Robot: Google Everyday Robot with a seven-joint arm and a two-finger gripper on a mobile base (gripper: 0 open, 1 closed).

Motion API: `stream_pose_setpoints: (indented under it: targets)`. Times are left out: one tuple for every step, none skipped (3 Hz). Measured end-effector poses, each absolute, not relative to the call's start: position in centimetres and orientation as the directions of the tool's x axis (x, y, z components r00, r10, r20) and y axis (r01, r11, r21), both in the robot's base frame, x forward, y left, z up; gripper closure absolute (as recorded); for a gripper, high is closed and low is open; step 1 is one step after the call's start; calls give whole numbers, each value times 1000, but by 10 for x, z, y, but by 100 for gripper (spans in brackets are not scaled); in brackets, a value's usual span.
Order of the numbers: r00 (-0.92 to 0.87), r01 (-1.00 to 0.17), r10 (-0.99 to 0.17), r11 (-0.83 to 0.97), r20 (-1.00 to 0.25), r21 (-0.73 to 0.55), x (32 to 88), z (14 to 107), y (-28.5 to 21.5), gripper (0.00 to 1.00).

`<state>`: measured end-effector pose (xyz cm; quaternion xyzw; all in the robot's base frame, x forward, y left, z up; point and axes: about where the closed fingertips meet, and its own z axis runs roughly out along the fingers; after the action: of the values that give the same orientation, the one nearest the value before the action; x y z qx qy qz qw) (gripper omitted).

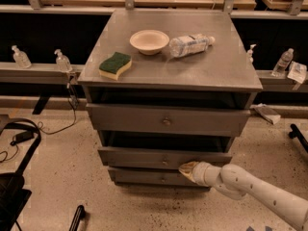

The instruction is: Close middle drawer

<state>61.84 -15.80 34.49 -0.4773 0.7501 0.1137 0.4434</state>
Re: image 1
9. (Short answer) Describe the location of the white plastic packet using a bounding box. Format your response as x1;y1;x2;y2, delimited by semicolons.
287;62;307;84

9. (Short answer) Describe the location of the grey wooden drawer cabinet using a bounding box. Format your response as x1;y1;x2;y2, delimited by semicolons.
77;9;264;159

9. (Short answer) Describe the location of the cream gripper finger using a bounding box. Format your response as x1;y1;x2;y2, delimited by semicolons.
178;161;198;183

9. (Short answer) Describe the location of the upright clear water bottle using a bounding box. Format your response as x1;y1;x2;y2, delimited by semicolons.
271;48;294;76

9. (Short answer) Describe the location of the grey top drawer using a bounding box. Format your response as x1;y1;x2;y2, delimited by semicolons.
86;103;250;137

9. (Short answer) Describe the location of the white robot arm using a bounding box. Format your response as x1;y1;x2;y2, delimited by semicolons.
179;161;308;231

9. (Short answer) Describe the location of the grey drawer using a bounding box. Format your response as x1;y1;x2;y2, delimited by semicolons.
86;103;250;137
98;137;232;169
108;167;198;188

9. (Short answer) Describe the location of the grey bottom drawer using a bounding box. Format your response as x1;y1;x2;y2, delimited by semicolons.
108;167;198;188

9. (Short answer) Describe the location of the black stand leg bottom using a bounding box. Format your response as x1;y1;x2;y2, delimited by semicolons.
68;205;86;231

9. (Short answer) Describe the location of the white paper bowl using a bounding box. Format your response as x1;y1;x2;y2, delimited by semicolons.
130;30;169;56

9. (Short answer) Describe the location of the small white pump bottle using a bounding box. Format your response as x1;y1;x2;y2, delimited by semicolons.
246;44;256;63

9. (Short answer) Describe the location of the clear plastic water bottle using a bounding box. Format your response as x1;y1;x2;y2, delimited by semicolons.
169;34;216;58

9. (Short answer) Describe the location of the black power adapter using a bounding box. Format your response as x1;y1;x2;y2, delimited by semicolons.
11;131;34;146

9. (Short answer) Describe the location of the black stand leg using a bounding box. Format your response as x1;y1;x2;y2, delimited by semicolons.
289;124;308;153
68;205;86;231

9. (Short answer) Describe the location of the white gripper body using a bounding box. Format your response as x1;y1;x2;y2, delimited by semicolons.
192;162;222;187

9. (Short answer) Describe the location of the grey box on floor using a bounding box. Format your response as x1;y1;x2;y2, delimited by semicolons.
253;104;281;125

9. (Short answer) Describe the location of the clear sanitizer bottle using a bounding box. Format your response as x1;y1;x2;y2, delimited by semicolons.
12;45;32;68
54;49;72;73

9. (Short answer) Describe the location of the clear sanitizer bottle far left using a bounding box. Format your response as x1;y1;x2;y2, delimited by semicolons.
12;45;32;68

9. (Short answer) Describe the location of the green yellow sponge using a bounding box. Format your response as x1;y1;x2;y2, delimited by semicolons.
99;52;132;80

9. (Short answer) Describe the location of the black stand leg right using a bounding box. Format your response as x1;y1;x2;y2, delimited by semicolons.
289;124;308;153

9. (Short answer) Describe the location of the black cable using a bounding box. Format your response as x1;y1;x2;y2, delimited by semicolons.
36;77;80;137

